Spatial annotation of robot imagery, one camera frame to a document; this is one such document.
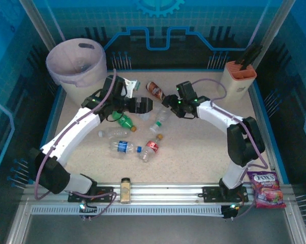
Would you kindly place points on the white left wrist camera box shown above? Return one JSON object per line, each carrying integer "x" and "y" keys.
{"x": 131, "y": 85}

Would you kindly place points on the green plastic bottle orange cap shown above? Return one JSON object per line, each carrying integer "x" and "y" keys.
{"x": 125, "y": 122}

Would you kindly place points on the clear plain bottle white cap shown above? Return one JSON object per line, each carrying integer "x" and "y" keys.
{"x": 115, "y": 132}

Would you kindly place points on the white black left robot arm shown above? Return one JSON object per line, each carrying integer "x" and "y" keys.
{"x": 71, "y": 129}

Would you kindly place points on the blue label bottle blue cap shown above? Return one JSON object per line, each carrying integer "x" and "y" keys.
{"x": 122, "y": 147}

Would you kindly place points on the purple candy bag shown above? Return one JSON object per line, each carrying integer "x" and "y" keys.
{"x": 266, "y": 189}

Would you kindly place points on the glass spice jar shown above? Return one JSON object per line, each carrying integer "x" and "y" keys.
{"x": 125, "y": 190}

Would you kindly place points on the red cola label plastic bottle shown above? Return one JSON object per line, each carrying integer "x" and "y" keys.
{"x": 151, "y": 148}

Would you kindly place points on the cream knife block orange top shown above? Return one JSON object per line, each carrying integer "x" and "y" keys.
{"x": 234, "y": 84}

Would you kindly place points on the cream plastic bin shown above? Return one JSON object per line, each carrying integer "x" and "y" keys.
{"x": 74, "y": 94}

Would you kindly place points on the clear bottle green cap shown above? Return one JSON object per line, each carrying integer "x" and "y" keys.
{"x": 163, "y": 115}

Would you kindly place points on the white trash bin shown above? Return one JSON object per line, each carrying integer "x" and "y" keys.
{"x": 66, "y": 73}

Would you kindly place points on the aluminium frame post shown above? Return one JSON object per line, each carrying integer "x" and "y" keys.
{"x": 277, "y": 20}
{"x": 33, "y": 17}

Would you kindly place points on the aluminium frame rail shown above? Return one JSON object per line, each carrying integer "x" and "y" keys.
{"x": 168, "y": 193}

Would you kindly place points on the brown copper label plastic bottle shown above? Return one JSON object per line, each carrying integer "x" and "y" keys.
{"x": 154, "y": 89}

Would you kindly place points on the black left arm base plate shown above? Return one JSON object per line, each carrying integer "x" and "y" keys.
{"x": 104, "y": 194}

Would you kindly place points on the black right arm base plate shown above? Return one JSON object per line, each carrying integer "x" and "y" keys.
{"x": 209, "y": 194}

